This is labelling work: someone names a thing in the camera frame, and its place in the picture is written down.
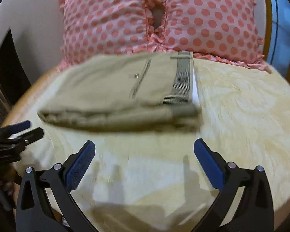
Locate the khaki beige pants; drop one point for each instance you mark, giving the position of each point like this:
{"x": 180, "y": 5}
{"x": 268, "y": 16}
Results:
{"x": 117, "y": 93}

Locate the polka dot pillow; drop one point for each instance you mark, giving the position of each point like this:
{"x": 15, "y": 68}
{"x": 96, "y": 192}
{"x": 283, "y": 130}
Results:
{"x": 216, "y": 30}
{"x": 109, "y": 27}

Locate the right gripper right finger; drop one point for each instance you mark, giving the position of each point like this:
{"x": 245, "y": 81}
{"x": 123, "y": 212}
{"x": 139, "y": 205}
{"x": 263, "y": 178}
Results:
{"x": 255, "y": 210}

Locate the polka dot pillow rear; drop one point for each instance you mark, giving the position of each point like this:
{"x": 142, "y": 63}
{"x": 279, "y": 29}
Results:
{"x": 216, "y": 30}

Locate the yellow patterned bedsheet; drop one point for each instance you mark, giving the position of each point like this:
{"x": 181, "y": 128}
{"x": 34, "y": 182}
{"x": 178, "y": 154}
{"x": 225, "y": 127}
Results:
{"x": 152, "y": 181}

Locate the polka dot pillow front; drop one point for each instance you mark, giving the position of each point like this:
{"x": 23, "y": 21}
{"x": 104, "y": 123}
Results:
{"x": 109, "y": 27}

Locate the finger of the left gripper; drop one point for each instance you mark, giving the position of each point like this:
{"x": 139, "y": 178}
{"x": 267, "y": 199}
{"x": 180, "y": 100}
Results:
{"x": 29, "y": 136}
{"x": 21, "y": 125}

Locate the blue glass window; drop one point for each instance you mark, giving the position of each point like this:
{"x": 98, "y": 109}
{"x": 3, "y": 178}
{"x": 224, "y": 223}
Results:
{"x": 279, "y": 49}

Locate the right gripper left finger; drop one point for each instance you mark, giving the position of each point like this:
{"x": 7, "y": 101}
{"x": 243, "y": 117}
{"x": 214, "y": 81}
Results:
{"x": 34, "y": 211}

